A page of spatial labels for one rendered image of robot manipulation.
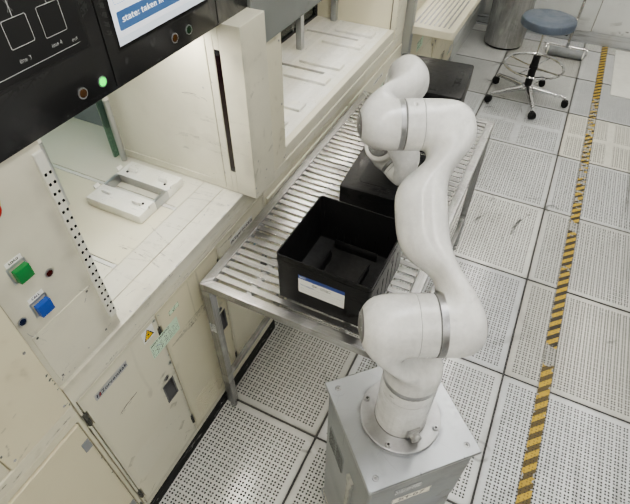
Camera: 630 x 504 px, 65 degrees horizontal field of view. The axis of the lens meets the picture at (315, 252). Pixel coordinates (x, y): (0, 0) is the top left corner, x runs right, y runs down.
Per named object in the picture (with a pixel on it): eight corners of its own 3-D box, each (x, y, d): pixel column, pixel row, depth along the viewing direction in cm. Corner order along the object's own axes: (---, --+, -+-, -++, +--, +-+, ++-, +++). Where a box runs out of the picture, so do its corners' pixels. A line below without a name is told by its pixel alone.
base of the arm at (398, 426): (455, 439, 114) (474, 401, 100) (379, 467, 109) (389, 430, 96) (417, 370, 126) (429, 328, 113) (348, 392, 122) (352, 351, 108)
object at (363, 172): (419, 232, 162) (426, 202, 152) (335, 209, 170) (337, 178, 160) (440, 181, 181) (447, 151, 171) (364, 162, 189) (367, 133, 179)
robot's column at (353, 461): (426, 543, 166) (483, 451, 112) (349, 575, 160) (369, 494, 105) (390, 463, 185) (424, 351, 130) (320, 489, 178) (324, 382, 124)
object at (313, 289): (277, 294, 143) (274, 253, 131) (319, 235, 160) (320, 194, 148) (366, 330, 135) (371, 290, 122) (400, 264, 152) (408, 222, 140)
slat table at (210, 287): (366, 472, 182) (390, 361, 128) (229, 405, 200) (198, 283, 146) (457, 247, 264) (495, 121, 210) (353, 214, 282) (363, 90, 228)
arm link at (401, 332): (445, 401, 100) (472, 333, 83) (354, 402, 100) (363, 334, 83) (434, 350, 109) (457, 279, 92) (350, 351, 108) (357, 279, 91)
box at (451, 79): (446, 159, 191) (461, 99, 172) (375, 142, 198) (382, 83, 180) (460, 122, 209) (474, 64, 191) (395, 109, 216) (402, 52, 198)
